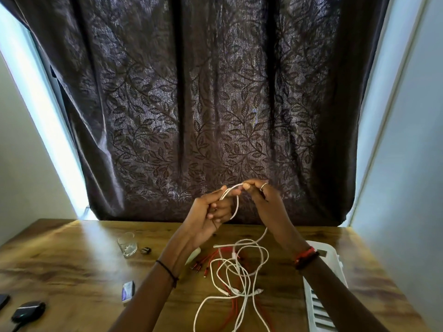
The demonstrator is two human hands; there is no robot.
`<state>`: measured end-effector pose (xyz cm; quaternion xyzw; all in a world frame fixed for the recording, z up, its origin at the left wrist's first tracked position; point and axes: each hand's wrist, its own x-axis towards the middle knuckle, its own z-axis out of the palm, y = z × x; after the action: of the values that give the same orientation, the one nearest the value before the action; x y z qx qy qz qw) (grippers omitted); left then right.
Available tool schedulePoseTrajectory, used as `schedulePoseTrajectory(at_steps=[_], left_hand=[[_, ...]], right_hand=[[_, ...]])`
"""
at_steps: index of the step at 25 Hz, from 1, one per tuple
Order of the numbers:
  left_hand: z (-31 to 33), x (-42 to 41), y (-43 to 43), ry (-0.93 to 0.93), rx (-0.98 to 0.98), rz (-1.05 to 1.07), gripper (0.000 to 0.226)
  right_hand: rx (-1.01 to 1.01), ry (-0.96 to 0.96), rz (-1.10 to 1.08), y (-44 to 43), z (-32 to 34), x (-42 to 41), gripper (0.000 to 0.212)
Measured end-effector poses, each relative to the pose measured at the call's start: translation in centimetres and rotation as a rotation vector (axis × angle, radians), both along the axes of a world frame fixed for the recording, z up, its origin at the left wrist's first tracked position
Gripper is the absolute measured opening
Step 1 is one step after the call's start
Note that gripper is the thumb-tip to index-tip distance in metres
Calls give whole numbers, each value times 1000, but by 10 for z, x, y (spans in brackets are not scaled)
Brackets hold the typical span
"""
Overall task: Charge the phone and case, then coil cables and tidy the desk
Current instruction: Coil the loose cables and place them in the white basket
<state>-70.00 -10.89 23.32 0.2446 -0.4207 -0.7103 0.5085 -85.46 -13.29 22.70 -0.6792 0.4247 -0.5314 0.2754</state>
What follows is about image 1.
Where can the black smartphone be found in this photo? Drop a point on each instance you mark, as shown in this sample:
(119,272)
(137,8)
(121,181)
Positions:
(3,301)

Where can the person's left forearm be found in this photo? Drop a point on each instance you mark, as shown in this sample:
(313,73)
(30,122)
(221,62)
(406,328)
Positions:
(155,293)

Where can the white and blue eraser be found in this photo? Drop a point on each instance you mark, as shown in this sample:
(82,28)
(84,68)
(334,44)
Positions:
(128,292)

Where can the red wristband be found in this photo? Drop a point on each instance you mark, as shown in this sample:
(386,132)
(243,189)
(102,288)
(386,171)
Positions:
(306,254)

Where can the person's right hand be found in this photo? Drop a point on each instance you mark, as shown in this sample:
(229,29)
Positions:
(273,210)

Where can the person's right forearm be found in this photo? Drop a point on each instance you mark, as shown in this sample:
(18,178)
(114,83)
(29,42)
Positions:
(339,300)

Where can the small dark metal clip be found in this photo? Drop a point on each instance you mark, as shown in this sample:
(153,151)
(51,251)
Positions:
(145,251)

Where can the white plastic slotted basket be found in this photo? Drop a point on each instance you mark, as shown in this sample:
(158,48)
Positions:
(328,262)

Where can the black thread wristband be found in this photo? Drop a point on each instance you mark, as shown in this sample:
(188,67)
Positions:
(168,269)

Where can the clear drinking glass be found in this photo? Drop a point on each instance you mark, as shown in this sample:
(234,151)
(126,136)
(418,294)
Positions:
(127,246)

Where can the black earbuds case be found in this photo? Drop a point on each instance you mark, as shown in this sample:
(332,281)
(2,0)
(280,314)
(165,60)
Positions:
(29,311)

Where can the person's left hand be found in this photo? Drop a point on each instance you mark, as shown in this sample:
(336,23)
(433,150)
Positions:
(204,221)

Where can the brown leaf-patterned curtain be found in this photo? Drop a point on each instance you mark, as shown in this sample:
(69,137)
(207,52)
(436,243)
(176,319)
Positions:
(207,100)

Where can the pale green plastic case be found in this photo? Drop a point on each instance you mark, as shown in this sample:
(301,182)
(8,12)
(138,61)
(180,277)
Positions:
(193,256)

